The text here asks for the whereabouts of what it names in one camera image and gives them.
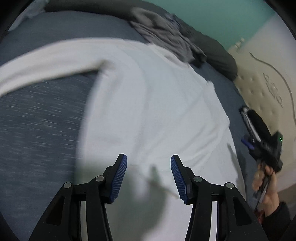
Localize person's right hand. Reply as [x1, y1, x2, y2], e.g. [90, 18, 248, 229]
[252, 166, 281, 217]

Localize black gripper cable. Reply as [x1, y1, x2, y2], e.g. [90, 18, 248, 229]
[254, 173, 272, 212]

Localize white long-sleeve shirt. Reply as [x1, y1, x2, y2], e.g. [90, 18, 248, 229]
[0, 38, 247, 241]

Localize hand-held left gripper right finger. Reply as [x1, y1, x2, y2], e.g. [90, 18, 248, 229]
[170, 155, 266, 241]

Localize grey knit sweater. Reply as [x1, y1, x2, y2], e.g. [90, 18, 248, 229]
[129, 7, 207, 63]

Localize cream tufted headboard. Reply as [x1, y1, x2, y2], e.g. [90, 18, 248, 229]
[228, 38, 296, 193]

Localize blue-grey shorts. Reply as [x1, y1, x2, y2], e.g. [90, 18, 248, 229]
[165, 13, 183, 27]

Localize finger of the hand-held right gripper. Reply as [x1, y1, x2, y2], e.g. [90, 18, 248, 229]
[241, 137, 255, 150]

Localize light grey blanket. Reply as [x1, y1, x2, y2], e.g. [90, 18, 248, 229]
[18, 0, 47, 19]

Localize dark grey rolled duvet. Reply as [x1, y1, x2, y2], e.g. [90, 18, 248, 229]
[44, 0, 238, 80]

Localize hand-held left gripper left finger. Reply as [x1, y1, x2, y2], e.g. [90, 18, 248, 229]
[29, 153, 128, 241]

